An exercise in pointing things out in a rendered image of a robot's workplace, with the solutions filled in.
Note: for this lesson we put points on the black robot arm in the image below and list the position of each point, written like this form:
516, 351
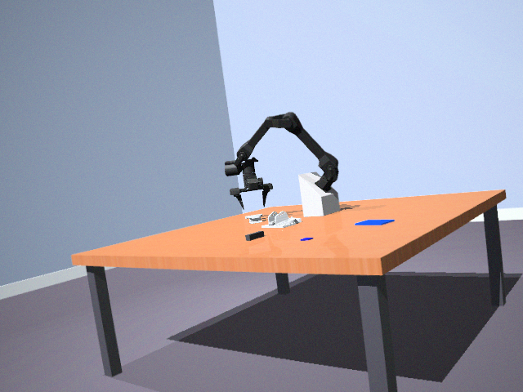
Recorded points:
289, 121

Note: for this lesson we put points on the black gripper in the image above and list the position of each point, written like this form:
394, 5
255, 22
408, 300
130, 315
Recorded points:
236, 191

